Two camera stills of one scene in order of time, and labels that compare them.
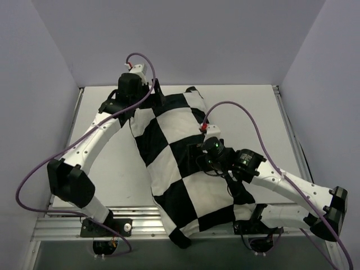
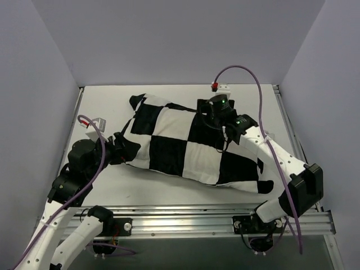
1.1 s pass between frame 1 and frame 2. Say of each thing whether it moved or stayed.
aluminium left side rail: stayed
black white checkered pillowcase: moved
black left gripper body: moved
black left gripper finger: moved
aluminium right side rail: stayed
